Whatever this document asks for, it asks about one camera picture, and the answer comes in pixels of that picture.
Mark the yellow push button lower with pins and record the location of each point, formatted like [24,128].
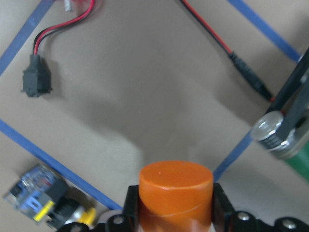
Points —
[43,196]

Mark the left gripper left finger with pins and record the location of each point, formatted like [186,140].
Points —
[131,210]

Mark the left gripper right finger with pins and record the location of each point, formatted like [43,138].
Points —
[222,209]

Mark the plain orange cylinder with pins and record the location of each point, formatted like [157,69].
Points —
[175,196]

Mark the green conveyor belt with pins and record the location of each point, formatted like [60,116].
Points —
[284,129]

